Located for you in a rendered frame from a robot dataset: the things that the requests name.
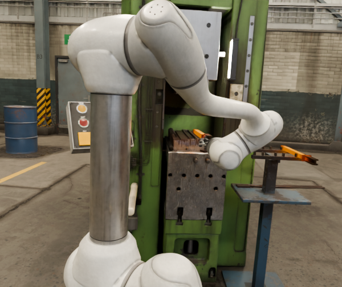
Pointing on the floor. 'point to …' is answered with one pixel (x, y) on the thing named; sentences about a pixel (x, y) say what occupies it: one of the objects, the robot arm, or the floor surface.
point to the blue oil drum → (20, 129)
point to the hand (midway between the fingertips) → (207, 139)
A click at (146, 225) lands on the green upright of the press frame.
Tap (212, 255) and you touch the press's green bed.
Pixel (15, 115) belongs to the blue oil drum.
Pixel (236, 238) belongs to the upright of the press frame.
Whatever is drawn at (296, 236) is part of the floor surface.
